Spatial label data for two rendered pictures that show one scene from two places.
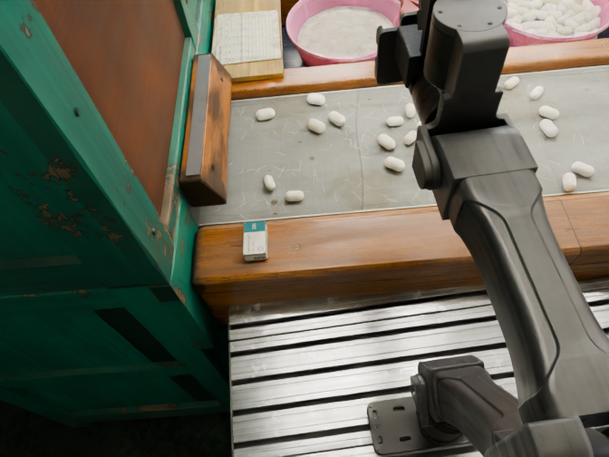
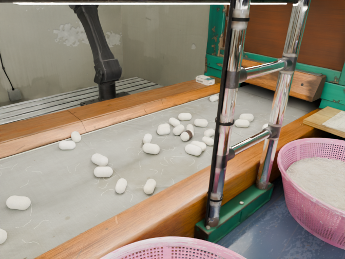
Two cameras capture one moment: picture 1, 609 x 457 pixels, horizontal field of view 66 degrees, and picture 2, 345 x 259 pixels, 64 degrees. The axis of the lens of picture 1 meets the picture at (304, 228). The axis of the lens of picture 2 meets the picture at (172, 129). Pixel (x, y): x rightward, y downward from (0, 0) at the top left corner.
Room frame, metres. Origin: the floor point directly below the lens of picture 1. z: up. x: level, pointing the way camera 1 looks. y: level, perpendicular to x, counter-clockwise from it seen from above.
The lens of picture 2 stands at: (0.98, -0.69, 1.06)
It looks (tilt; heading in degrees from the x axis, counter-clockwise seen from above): 27 degrees down; 134
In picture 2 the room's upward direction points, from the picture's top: 2 degrees clockwise
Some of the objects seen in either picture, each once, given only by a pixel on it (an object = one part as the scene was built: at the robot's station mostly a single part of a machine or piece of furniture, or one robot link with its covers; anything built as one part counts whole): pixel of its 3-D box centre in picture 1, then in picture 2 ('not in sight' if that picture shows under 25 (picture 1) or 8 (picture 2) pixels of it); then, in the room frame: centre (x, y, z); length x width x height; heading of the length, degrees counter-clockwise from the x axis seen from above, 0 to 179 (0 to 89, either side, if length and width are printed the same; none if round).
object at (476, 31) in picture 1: (462, 95); not in sight; (0.30, -0.15, 1.11); 0.12 x 0.09 x 0.12; 0
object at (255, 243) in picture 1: (255, 240); (205, 80); (0.39, 0.08, 0.78); 0.06 x 0.04 x 0.02; 176
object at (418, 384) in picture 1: (449, 395); (108, 74); (0.13, -0.15, 0.77); 0.09 x 0.06 x 0.06; 90
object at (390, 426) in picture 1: (444, 413); (107, 91); (0.12, -0.15, 0.71); 0.20 x 0.07 x 0.08; 90
